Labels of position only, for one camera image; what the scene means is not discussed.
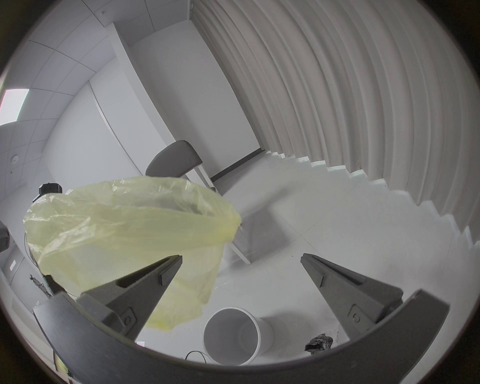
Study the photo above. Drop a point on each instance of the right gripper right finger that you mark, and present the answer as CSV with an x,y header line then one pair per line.
x,y
356,300

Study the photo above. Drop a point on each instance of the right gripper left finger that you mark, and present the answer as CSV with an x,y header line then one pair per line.
x,y
123,296

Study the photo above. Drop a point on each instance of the yellow plastic bag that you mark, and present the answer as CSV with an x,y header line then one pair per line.
x,y
112,225

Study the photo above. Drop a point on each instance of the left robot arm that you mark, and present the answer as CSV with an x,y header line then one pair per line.
x,y
48,188

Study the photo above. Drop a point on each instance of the white trash bin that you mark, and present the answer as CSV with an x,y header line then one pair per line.
x,y
232,337

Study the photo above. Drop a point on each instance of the crumpled black plastic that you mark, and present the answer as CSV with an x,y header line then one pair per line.
x,y
318,342

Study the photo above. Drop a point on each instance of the grey and white chair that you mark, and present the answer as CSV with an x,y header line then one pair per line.
x,y
172,157

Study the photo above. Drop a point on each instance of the white curtain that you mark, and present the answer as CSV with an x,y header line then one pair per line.
x,y
337,93

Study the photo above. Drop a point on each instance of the ceiling light panel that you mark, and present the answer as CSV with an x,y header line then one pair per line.
x,y
13,107

